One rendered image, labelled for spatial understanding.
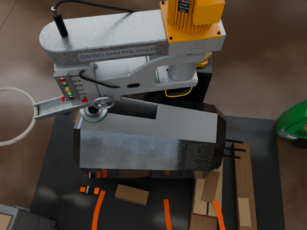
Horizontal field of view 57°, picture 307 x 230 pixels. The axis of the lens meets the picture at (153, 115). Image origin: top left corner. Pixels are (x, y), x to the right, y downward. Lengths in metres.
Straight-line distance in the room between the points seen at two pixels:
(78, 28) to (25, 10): 2.84
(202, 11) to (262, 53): 2.61
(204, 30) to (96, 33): 0.56
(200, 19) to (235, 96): 2.14
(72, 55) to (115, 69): 0.34
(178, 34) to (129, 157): 1.12
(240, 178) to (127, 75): 1.68
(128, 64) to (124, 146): 0.72
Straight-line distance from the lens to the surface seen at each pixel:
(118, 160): 2.30
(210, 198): 2.72
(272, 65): 3.82
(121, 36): 1.54
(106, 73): 1.78
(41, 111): 2.32
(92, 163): 2.36
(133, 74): 1.74
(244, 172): 2.99
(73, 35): 1.58
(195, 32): 1.50
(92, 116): 2.26
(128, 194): 2.77
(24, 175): 3.19
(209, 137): 2.22
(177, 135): 2.18
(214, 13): 1.37
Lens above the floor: 2.85
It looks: 64 degrees down
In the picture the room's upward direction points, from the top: 1 degrees clockwise
